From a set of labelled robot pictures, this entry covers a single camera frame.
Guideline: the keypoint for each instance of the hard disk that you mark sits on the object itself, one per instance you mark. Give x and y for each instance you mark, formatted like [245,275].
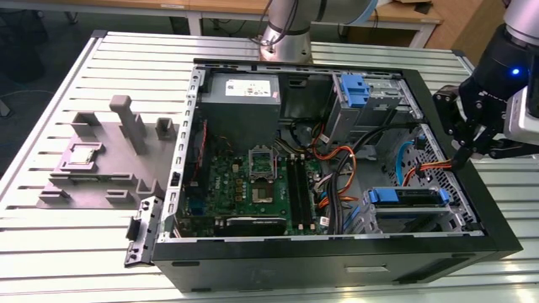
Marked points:
[384,195]

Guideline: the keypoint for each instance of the wooden desk with white frame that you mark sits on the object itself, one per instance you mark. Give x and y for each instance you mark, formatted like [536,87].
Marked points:
[404,12]

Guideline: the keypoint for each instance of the black graphics card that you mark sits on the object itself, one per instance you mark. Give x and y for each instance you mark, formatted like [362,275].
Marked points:
[252,225]

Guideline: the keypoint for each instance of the green RAM stick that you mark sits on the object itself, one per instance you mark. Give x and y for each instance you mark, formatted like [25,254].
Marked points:
[85,179]

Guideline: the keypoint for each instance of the silver CPU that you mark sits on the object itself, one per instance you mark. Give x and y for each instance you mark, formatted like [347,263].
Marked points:
[81,156]

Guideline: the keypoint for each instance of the grey power supply unit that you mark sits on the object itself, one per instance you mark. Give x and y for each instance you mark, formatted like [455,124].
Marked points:
[240,120]

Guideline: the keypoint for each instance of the grey parts rack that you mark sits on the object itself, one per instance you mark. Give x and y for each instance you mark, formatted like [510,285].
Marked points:
[117,154]

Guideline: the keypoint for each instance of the blue plastic drive latch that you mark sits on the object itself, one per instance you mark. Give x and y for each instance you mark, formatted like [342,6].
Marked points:
[354,91]

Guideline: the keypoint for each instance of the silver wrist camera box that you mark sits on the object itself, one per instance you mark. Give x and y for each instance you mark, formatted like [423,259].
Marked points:
[526,116]

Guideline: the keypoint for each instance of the black RAM slot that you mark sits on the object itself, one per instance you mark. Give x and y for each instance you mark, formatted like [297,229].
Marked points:
[295,189]
[307,189]

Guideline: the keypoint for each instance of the black office chair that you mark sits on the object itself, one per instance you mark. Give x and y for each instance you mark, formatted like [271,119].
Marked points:
[20,47]

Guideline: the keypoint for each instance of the grey hinged slot bracket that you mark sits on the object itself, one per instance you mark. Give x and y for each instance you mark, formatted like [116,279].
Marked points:
[145,233]

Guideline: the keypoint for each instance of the green motherboard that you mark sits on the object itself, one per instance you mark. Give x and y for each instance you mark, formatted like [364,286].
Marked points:
[227,176]

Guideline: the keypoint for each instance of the CPU socket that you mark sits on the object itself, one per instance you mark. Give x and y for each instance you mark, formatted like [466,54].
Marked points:
[263,193]

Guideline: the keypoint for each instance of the grey metal disk bay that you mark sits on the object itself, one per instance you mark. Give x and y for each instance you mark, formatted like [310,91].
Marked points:
[408,211]

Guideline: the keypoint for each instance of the grey metal drive cage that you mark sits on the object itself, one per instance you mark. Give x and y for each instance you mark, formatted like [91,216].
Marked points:
[358,123]

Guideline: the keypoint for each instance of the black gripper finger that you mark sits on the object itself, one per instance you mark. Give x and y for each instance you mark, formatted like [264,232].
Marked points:
[448,107]
[510,148]

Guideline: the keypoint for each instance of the metal locking lever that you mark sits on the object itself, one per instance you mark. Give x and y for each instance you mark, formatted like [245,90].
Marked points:
[275,165]

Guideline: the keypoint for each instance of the black PC case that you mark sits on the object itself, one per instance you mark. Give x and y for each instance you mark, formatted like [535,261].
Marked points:
[295,268]

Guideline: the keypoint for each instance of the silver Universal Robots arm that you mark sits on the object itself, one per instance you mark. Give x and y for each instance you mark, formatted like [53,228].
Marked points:
[285,41]

